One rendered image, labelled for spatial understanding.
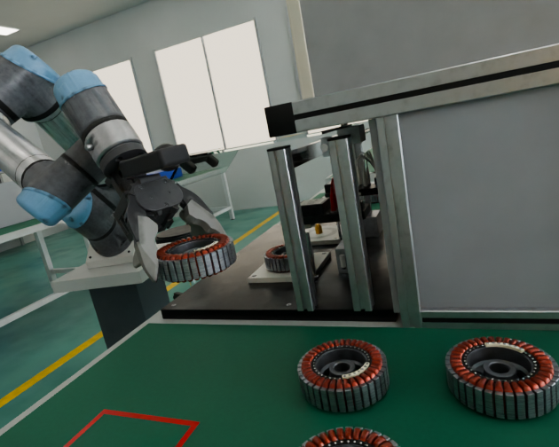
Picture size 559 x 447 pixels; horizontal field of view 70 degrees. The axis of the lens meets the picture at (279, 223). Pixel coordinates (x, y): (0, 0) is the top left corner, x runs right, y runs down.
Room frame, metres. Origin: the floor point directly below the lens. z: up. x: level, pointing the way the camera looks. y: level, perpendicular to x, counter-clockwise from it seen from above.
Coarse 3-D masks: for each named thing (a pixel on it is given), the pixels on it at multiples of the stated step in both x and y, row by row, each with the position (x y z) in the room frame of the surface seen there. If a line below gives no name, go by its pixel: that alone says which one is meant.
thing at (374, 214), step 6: (372, 210) 1.06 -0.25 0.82; (378, 210) 1.05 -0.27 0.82; (366, 216) 1.01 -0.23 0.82; (372, 216) 1.00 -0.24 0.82; (378, 216) 1.02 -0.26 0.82; (366, 222) 1.00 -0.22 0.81; (372, 222) 0.99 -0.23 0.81; (378, 222) 1.01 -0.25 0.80; (366, 228) 1.00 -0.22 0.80; (372, 228) 1.00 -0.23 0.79; (378, 228) 1.00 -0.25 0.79; (366, 234) 1.00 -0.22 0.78; (372, 234) 1.00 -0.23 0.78; (378, 234) 0.99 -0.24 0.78
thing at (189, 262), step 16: (176, 240) 0.58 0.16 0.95; (192, 240) 0.57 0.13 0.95; (208, 240) 0.57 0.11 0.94; (224, 240) 0.53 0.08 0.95; (160, 256) 0.51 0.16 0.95; (176, 256) 0.50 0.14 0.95; (192, 256) 0.49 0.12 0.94; (208, 256) 0.49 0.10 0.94; (224, 256) 0.51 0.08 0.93; (160, 272) 0.51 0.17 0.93; (176, 272) 0.49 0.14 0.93; (192, 272) 0.49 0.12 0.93; (208, 272) 0.49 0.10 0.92
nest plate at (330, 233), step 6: (312, 228) 1.16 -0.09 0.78; (324, 228) 1.13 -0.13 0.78; (330, 228) 1.12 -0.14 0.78; (336, 228) 1.11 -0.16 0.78; (312, 234) 1.09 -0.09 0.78; (318, 234) 1.08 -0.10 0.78; (324, 234) 1.07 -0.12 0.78; (330, 234) 1.05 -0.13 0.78; (336, 234) 1.04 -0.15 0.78; (312, 240) 1.03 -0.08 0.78; (318, 240) 1.02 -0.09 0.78; (324, 240) 1.01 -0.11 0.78; (330, 240) 1.00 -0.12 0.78; (336, 240) 1.00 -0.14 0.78
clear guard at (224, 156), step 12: (312, 132) 0.67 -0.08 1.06; (324, 132) 0.66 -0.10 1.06; (240, 144) 0.97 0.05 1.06; (252, 144) 0.69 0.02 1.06; (264, 144) 0.68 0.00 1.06; (192, 156) 0.74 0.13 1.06; (204, 156) 0.83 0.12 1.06; (216, 156) 0.88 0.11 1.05; (228, 156) 0.94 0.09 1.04; (180, 168) 0.77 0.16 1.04; (192, 168) 0.81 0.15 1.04; (204, 168) 0.86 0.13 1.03; (216, 168) 0.92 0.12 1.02; (180, 180) 0.80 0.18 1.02; (192, 180) 0.85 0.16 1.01
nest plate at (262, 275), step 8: (320, 256) 0.88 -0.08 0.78; (328, 256) 0.89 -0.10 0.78; (264, 264) 0.90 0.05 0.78; (320, 264) 0.83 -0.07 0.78; (256, 272) 0.86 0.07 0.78; (264, 272) 0.85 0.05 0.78; (272, 272) 0.84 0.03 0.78; (280, 272) 0.83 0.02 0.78; (288, 272) 0.82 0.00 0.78; (248, 280) 0.83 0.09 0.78; (256, 280) 0.82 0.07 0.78; (264, 280) 0.82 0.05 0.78; (272, 280) 0.81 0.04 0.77; (280, 280) 0.80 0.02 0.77; (288, 280) 0.79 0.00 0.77
